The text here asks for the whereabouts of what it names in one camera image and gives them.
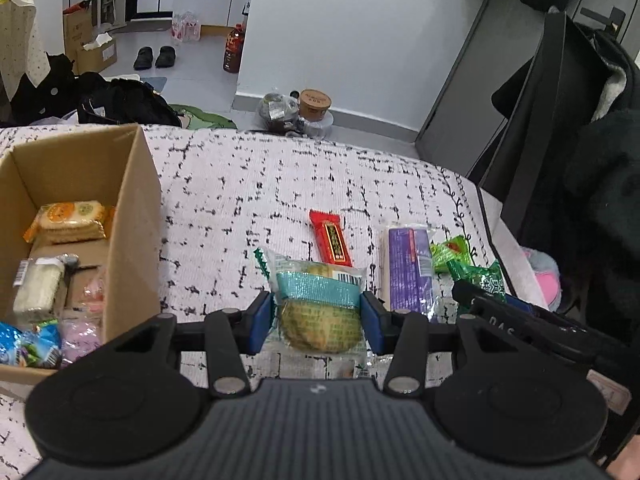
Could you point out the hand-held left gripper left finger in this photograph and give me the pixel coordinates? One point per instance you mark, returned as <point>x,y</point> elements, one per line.
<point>261,322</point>

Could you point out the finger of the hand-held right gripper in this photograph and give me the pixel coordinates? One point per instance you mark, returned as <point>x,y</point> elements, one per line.
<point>530,337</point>
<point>525,303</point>

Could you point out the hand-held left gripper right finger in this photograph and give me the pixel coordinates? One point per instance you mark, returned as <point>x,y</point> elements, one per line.
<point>372,322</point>

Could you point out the dark green snack packet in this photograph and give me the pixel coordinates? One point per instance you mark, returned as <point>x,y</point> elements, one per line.
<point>480,280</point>

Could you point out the teal banded cake packet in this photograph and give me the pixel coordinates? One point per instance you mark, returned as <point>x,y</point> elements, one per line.
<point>320,320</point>

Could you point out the long purple wafer packet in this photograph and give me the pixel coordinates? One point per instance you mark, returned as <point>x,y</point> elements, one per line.
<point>407,270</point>

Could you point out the bright green snack packet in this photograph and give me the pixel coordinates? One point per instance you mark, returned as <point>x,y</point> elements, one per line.
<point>450,254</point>

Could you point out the red snack bar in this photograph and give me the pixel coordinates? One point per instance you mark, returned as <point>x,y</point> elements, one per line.
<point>331,237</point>

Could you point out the brown cardboard box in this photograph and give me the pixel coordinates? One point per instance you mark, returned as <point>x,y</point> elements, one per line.
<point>140,220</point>

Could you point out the orange small snack packet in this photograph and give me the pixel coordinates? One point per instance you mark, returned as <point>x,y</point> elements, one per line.
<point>95,289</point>

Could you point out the lilac snack packet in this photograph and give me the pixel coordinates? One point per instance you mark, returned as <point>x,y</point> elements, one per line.
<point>82,332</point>

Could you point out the slim clear snack packet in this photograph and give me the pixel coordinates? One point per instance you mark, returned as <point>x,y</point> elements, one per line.
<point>71,266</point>

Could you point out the orange biscuit packet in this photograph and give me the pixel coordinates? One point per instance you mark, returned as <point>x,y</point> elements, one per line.
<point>70,221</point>

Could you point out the blue green small packet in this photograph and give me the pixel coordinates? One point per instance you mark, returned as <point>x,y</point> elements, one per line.
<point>44,349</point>

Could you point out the white roll cake packet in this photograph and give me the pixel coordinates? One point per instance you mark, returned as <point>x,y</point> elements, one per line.
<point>37,287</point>

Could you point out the blue candy packet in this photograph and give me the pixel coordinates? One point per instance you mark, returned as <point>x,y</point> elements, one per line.
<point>11,345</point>

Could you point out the person's right forearm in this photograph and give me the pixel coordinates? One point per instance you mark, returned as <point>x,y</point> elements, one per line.
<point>627,460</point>

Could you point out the pink grey plush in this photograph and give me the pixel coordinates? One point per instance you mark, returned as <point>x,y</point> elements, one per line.
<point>542,277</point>

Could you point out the black coat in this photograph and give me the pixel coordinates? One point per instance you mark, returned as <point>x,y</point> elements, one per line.
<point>605,200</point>

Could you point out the clear plastic container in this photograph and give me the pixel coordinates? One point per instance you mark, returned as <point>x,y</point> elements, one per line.
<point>320,127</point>

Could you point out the clear bag with dark contents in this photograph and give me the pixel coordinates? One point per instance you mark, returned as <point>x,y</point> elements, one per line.
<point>277,112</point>

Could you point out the green cartoon rug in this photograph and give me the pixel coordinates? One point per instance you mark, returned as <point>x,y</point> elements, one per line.
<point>205,119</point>

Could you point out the brown round tub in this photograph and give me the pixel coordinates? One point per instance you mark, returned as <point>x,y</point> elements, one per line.
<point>315,104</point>

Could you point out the grey door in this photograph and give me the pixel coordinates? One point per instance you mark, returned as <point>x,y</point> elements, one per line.
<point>480,70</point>

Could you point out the blue floor mat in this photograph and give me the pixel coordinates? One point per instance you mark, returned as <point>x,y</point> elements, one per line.
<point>150,83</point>

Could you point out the black clothes pile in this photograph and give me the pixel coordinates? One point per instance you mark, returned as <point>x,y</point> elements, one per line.
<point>115,102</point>

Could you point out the red oil bottle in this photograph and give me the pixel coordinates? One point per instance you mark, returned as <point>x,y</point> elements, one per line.
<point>233,50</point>

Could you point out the black slipper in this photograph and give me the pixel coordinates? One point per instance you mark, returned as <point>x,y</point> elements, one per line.
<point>165,56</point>
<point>143,58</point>

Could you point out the pink white plastic bag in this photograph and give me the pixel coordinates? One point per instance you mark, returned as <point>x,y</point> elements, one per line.
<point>186,26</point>

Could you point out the open carton with white paper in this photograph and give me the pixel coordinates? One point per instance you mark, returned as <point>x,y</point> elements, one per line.
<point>97,55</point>

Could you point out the tall brown carton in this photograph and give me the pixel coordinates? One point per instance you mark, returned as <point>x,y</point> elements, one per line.
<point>76,30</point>

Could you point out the cream dotted tablecloth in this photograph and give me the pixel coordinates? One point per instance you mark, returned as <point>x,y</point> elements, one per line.
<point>20,45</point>

